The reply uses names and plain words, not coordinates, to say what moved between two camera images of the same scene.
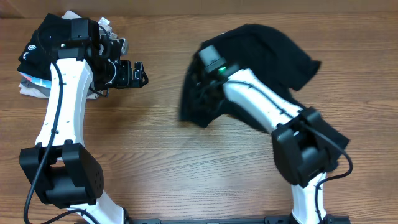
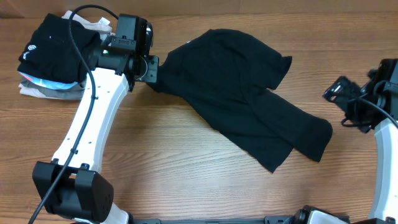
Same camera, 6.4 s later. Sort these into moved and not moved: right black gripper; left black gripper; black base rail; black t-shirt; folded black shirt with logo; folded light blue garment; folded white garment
Moved: black t-shirt; left black gripper; right black gripper
Not moved: folded white garment; folded light blue garment; black base rail; folded black shirt with logo
